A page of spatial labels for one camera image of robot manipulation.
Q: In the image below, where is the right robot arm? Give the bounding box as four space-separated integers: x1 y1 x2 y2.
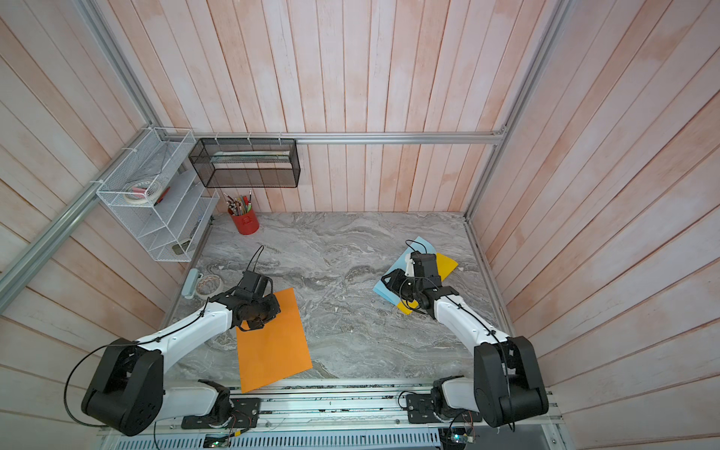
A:
381 251 549 428

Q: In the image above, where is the black mesh wall basket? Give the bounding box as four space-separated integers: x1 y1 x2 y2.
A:
189 137 301 189

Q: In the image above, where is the tape roll on shelf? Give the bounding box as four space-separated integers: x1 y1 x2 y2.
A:
122 179 163 206

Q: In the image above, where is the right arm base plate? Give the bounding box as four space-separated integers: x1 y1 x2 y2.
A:
402 392 480 425

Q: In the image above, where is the yellow paper sheet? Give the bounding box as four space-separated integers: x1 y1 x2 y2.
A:
397 251 458 318

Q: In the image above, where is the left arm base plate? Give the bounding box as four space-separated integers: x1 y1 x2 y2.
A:
181 397 262 429

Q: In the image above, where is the red pencil cup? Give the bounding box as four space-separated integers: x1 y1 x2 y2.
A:
228 208 260 236

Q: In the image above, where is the clear tape roll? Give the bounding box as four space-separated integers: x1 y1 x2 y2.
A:
195 275 224 300

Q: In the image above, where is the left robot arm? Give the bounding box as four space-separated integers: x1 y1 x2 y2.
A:
81 270 281 436

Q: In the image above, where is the orange paper sheet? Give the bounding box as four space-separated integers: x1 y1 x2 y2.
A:
236 288 312 393

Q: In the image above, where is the light blue paper sheet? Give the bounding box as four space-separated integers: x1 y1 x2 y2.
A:
372 236 436 309

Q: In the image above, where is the white wire shelf rack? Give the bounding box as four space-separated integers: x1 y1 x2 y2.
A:
97 127 219 263

